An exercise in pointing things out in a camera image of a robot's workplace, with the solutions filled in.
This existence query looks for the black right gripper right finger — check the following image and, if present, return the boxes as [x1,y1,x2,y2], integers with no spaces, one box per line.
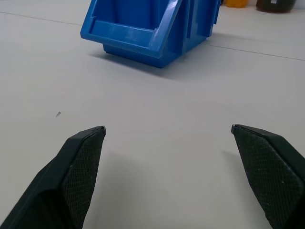
[231,124,305,229]

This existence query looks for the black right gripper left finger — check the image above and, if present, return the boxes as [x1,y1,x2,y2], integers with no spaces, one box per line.
[0,125,107,229]

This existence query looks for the dark round jar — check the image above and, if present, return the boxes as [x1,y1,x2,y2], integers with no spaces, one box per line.
[255,0,294,13]

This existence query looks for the yellow container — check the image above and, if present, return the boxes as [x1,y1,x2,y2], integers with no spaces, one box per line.
[225,0,248,8]

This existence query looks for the blue plastic storage bin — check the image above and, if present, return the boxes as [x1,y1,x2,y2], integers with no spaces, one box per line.
[80,0,222,69]

